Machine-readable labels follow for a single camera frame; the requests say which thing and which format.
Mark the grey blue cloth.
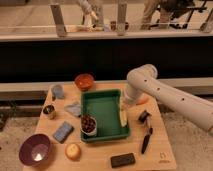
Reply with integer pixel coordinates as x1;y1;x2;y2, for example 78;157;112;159
64;102;81;117

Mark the purple bowl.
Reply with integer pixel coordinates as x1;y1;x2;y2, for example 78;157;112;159
19;134;51;166

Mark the small metal cup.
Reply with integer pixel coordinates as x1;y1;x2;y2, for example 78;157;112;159
43;105;56;119

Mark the blue sponge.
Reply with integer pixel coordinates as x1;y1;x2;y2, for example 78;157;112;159
53;121;74;143

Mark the blue grey mug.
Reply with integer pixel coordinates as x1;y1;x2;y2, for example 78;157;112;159
51;85;64;99

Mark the white cup of dark fruit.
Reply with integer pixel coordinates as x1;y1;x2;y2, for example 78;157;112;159
81;115;97;136

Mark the orange carrot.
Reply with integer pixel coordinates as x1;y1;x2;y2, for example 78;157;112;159
136;95;149;105

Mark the round yellow bun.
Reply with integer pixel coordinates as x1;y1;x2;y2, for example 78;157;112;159
65;143;81;161

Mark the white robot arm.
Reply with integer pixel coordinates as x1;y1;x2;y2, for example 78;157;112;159
123;64;213;136

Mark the small black cylinder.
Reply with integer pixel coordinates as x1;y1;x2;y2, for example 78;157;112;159
138;111;150;123

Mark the orange bowl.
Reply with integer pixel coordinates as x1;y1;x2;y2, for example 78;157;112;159
74;73;94;91

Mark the black rectangular block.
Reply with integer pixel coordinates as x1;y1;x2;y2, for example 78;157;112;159
110;153;135;168

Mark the yellow banana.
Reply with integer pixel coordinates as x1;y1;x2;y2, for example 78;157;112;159
120;108;127;127

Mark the green plastic tray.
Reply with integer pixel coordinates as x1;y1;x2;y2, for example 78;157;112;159
81;89;130;143

